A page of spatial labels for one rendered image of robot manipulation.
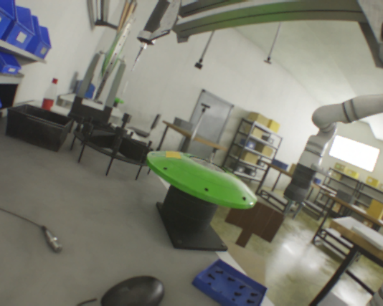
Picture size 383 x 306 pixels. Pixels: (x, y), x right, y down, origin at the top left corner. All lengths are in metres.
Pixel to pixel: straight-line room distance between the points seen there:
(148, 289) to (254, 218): 1.05
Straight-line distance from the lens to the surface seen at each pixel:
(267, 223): 1.29
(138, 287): 0.30
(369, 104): 0.67
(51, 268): 0.35
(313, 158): 0.68
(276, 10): 0.34
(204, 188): 0.41
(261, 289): 0.47
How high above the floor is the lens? 1.18
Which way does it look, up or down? 8 degrees down
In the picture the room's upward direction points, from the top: 22 degrees clockwise
